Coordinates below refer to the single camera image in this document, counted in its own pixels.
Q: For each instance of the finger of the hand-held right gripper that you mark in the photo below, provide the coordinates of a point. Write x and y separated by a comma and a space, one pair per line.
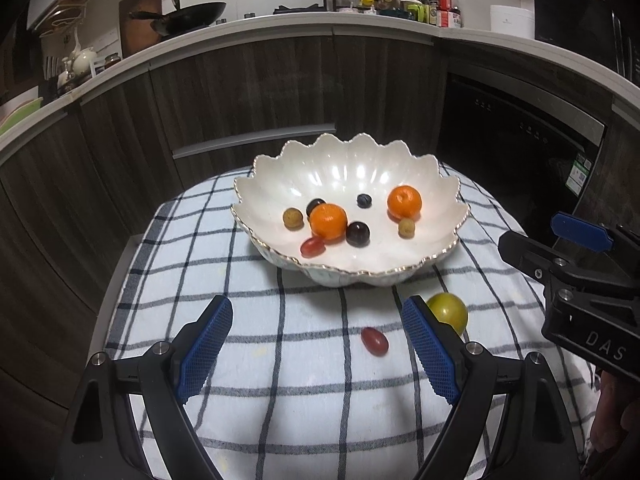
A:
580, 230
530, 255

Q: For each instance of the red label bottle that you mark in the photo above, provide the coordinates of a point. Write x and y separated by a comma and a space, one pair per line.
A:
448, 7

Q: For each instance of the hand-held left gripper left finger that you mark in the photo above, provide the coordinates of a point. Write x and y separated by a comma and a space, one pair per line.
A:
205, 350

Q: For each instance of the black wok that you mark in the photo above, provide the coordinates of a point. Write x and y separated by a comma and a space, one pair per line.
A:
192, 16

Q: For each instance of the built-in black dishwasher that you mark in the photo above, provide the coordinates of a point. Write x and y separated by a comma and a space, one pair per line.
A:
515, 145

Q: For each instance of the person's right hand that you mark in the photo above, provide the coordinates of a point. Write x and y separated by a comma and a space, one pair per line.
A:
617, 425

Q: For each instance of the white teapot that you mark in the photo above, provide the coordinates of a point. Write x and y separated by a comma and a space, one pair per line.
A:
84, 61

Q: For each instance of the green tomato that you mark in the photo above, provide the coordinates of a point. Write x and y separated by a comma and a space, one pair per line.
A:
451, 310

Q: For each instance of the dark purple grape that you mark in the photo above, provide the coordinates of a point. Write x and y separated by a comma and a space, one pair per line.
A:
313, 206
358, 234

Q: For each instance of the orange mandarin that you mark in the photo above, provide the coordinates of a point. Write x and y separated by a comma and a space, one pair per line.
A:
328, 221
404, 201

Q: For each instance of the red grape tomato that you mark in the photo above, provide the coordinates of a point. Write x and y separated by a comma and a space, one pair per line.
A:
313, 246
375, 341

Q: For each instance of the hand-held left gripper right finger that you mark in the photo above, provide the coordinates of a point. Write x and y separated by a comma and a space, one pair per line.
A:
430, 355

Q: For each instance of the white scalloped bowl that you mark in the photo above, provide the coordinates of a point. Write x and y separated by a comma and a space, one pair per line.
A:
350, 170

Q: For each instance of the wooden cutting board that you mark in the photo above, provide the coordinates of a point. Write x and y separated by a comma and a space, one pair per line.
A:
136, 35

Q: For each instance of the blue checked cloth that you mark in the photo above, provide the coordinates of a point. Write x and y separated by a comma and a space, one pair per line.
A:
300, 385

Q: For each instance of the gas stove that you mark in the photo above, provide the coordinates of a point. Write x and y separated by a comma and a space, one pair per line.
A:
299, 9

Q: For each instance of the blueberry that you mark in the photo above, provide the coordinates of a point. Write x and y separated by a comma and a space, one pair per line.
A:
364, 201

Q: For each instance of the white kitchen countertop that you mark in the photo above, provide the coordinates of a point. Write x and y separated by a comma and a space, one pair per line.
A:
280, 21

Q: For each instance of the brown longan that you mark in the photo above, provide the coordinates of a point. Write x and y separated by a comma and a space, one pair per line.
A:
406, 227
292, 218

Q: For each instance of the yellow cap jar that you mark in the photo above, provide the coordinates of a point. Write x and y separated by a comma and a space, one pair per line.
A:
368, 2

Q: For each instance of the green white sticker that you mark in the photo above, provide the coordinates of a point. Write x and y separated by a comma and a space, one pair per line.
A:
580, 172

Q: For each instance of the white paper roll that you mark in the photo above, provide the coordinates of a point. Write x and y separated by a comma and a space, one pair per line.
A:
512, 21

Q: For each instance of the black kitchen appliance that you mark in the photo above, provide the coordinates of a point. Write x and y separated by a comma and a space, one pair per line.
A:
575, 20

